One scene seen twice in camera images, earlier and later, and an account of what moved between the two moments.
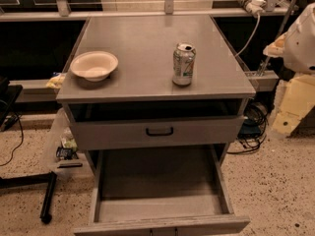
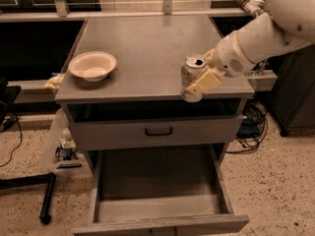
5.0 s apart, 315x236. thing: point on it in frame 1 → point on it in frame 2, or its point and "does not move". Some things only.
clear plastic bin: (62, 157) does not move
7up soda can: (183, 64) → (192, 67)
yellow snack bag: (56, 82) does not move
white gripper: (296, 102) → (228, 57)
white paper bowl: (94, 66) does not move
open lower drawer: (161, 192) does not move
